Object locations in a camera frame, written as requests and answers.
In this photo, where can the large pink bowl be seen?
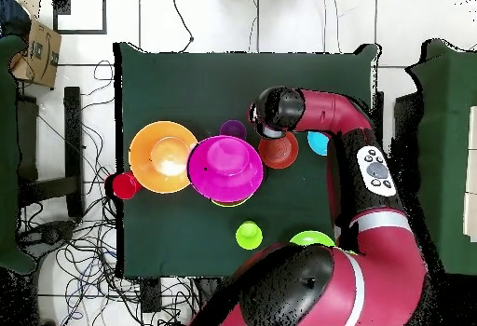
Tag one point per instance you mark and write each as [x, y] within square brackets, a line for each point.
[223, 169]

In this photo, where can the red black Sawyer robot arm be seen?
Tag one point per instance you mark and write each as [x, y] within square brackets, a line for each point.
[335, 113]

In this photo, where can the purple cup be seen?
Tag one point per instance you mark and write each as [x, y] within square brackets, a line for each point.
[233, 129]

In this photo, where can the small red-orange bowl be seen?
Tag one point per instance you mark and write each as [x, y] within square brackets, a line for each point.
[277, 152]

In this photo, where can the dark green tablecloth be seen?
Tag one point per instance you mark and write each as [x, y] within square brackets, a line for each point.
[186, 87]

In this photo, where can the small blue bowl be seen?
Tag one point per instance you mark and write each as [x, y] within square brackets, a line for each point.
[318, 143]

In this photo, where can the green bowl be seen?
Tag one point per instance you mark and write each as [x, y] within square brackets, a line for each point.
[311, 237]
[227, 204]

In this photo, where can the large orange bowl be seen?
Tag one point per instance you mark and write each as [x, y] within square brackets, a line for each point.
[156, 158]

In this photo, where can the green cup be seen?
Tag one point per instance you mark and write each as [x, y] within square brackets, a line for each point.
[249, 236]

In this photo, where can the red cup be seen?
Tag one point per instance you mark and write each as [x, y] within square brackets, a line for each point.
[126, 186]

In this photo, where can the black cabinet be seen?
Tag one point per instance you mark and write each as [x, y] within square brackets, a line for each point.
[406, 143]

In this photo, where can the black metal stand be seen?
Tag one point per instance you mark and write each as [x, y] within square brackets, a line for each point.
[72, 136]

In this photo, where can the green cloth covered table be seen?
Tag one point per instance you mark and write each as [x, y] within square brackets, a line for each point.
[443, 136]
[7, 136]

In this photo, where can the cardboard box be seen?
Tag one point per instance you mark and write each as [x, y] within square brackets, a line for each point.
[37, 54]

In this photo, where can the dark blue bag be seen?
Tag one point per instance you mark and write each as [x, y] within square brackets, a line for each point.
[11, 16]

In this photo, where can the grey pedestal leg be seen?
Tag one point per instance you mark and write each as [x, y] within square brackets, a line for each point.
[48, 233]

